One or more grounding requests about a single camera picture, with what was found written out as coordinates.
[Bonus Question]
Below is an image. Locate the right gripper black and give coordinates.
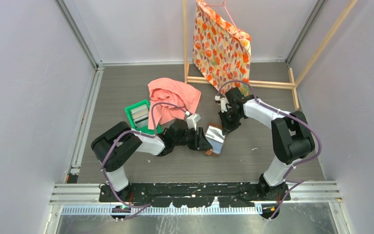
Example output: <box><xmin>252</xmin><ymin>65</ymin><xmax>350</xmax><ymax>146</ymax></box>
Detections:
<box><xmin>218</xmin><ymin>108</ymin><xmax>243</xmax><ymax>136</ymax></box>

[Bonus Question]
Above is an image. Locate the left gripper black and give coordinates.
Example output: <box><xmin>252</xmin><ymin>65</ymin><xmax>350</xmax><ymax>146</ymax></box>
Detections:
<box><xmin>173</xmin><ymin>126</ymin><xmax>212</xmax><ymax>151</ymax></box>

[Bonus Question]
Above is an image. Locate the brown leather card holder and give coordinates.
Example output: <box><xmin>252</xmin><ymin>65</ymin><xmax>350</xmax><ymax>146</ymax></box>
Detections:
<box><xmin>205</xmin><ymin>123</ymin><xmax>225</xmax><ymax>156</ymax></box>

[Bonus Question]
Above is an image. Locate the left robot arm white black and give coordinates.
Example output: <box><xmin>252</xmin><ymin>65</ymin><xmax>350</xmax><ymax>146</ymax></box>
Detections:
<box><xmin>91</xmin><ymin>119</ymin><xmax>213</xmax><ymax>202</ymax></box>

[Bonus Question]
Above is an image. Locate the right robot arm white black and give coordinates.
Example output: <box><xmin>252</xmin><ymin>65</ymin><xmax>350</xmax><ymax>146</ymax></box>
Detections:
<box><xmin>215</xmin><ymin>87</ymin><xmax>316</xmax><ymax>200</ymax></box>

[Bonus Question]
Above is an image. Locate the green card tray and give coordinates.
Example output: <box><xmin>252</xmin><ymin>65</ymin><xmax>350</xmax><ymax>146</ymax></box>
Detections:
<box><xmin>124</xmin><ymin>99</ymin><xmax>155</xmax><ymax>135</ymax></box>

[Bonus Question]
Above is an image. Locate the pink cloth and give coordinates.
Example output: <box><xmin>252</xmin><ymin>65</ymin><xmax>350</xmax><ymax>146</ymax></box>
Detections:
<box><xmin>148</xmin><ymin>78</ymin><xmax>201</xmax><ymax>130</ymax></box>

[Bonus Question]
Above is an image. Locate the floral fabric bag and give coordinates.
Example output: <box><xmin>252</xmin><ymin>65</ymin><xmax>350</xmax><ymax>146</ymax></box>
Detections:
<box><xmin>192</xmin><ymin>0</ymin><xmax>251</xmax><ymax>96</ymax></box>

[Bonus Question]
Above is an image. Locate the pink hanger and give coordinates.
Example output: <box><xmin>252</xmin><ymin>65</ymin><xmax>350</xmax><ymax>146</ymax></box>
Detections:
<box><xmin>207</xmin><ymin>0</ymin><xmax>239</xmax><ymax>31</ymax></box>

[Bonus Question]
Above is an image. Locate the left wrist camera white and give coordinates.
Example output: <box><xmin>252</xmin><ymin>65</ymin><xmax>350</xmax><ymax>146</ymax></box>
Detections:
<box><xmin>186</xmin><ymin>113</ymin><xmax>201</xmax><ymax>131</ymax></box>

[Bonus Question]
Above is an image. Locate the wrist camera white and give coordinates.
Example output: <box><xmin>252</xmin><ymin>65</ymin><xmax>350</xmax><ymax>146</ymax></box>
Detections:
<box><xmin>214</xmin><ymin>96</ymin><xmax>229</xmax><ymax>113</ymax></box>
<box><xmin>186</xmin><ymin>113</ymin><xmax>201</xmax><ymax>131</ymax></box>

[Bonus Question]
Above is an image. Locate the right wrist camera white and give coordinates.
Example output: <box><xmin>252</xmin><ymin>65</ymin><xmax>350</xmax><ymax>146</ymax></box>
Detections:
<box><xmin>214</xmin><ymin>96</ymin><xmax>229</xmax><ymax>113</ymax></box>

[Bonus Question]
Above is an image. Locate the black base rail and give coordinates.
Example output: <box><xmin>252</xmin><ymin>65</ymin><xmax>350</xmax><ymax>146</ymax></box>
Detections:
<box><xmin>98</xmin><ymin>182</ymin><xmax>290</xmax><ymax>208</ymax></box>

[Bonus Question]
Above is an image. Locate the wooden rack frame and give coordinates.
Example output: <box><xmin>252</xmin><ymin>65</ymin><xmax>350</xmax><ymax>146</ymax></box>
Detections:
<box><xmin>182</xmin><ymin>0</ymin><xmax>357</xmax><ymax>110</ymax></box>

